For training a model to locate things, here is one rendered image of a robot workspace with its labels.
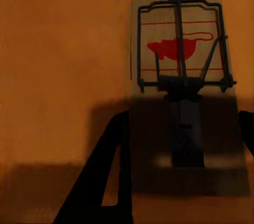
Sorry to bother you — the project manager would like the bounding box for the mousetrap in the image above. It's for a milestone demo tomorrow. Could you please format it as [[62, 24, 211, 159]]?
[[130, 0, 251, 198]]

